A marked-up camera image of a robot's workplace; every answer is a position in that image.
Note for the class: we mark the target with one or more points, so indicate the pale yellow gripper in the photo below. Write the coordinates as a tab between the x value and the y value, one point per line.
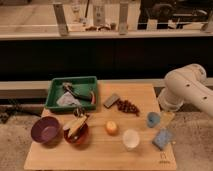
166	118

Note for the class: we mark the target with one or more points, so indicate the black handled brush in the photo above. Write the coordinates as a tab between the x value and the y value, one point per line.
68	87

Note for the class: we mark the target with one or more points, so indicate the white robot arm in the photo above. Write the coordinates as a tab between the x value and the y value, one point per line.
186	84

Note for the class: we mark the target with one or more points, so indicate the blue cup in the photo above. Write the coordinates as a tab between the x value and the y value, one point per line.
153	119

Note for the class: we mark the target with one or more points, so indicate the blue sponge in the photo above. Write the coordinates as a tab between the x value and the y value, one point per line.
162	138

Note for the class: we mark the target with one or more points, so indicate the white cup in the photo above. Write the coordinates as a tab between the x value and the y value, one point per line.
130	139

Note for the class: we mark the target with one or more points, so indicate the dark red grapes bunch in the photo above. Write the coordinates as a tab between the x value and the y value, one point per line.
127	107

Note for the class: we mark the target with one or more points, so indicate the wooden board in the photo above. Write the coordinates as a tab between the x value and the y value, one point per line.
104	152

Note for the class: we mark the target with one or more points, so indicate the orange fruit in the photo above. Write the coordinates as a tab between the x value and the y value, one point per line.
111	128

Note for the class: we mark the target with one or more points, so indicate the grey rectangular block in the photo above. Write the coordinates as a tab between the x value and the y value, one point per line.
111	100

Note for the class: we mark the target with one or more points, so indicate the orange carrot piece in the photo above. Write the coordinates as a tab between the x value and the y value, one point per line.
93	98

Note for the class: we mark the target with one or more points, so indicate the red bowl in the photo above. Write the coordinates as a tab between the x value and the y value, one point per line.
79	137

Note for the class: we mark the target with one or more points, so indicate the small dark metal clip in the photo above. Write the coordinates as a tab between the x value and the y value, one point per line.
79	112

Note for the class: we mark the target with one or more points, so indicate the green plastic tray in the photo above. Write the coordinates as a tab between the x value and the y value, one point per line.
82	85

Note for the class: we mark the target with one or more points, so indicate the yellow sponge in bowl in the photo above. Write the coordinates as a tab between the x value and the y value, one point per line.
74	125

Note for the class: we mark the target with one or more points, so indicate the light blue cloth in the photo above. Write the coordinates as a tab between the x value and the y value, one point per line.
67	99

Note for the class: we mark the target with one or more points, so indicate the purple bowl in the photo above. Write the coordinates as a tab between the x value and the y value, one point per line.
45	129

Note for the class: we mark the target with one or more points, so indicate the grey metal post right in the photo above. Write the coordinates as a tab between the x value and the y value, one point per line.
123	15

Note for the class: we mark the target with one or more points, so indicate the grey metal post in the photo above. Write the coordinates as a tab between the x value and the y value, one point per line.
123	15
60	18
98	15

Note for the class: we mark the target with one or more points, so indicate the grey metal post middle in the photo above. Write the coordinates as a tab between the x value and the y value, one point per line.
98	15

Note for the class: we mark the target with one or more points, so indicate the grey metal post left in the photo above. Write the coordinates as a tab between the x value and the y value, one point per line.
60	18

